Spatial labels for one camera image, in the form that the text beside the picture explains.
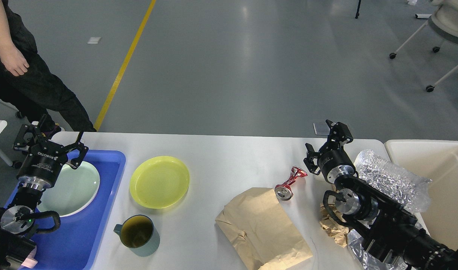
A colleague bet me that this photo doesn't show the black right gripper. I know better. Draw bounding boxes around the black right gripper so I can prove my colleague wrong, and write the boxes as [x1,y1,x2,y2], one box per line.
[303,119,356,184]

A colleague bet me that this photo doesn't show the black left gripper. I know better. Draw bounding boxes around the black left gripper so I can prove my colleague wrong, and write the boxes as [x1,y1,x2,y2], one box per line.
[13,114,89,188]

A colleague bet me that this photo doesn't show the yellow plastic plate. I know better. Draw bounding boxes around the yellow plastic plate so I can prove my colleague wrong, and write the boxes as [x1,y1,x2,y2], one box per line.
[129,156,190,210]

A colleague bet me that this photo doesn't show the teal mug yellow inside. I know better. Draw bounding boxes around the teal mug yellow inside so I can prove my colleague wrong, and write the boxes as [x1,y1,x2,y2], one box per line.
[113,214,160,257]

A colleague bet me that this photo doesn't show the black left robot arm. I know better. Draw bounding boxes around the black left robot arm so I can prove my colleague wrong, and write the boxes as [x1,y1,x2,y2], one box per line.
[0,115,88,270]

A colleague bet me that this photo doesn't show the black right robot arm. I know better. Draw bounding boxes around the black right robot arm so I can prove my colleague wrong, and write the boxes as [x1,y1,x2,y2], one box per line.
[303,120,458,270]

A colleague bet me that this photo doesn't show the person's bare hand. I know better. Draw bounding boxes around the person's bare hand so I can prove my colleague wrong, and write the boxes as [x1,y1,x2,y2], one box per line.
[0,44,30,77]

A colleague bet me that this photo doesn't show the grey floor plate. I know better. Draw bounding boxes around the grey floor plate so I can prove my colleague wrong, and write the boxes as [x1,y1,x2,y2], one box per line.
[313,122,330,136]

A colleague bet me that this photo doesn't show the pale green plate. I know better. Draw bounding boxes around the pale green plate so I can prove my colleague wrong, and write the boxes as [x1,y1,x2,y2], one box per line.
[37,161,100,217]

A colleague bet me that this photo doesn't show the crushed red can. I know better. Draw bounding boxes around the crushed red can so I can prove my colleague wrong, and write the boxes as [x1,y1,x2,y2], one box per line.
[274,166,308,201]

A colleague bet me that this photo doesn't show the person in black clothes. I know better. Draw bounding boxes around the person in black clothes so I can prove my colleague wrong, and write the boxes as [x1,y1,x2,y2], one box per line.
[0,0,95,137]

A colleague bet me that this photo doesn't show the crumpled brown paper ball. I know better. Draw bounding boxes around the crumpled brown paper ball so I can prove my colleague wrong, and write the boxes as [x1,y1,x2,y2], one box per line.
[319,204,350,248]

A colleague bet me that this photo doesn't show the silver foil bag upper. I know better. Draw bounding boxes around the silver foil bag upper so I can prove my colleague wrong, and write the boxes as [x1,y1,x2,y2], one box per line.
[355,149,432,213]

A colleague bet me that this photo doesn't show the silver foil bag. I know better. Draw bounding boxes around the silver foil bag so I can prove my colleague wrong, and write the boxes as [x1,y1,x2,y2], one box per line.
[355,149,432,213]
[347,229,408,270]

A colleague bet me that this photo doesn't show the blue plastic tray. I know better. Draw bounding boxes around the blue plastic tray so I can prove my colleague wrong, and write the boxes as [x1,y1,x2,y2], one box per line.
[4,150,126,270]

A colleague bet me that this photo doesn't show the silver foil bag lower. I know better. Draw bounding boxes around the silver foil bag lower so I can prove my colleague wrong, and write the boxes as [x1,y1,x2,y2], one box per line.
[347,229,408,270]

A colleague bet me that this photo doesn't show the brown paper bag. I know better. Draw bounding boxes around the brown paper bag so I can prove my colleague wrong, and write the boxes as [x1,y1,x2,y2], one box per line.
[215,187,313,270]

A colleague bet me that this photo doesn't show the pink mug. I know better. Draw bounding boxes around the pink mug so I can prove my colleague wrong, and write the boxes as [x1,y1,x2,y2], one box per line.
[19,247,38,270]

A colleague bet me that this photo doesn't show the beige plastic bin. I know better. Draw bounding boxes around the beige plastic bin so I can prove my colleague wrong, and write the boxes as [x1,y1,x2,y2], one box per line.
[385,139,458,250]

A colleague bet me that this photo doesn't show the black tripod leg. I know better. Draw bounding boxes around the black tripod leg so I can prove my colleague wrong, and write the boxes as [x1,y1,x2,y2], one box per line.
[355,0,362,19]

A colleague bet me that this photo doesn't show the white office chair right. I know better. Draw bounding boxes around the white office chair right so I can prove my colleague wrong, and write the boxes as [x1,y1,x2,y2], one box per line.
[389,0,458,93]

